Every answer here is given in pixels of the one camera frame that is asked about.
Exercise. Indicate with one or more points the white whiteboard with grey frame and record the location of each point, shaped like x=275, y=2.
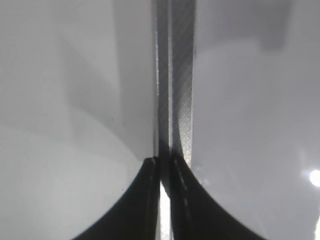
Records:
x=90, y=88

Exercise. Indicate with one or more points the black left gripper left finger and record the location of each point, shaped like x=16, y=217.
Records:
x=134, y=216

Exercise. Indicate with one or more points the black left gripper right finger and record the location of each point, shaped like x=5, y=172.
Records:
x=195, y=215

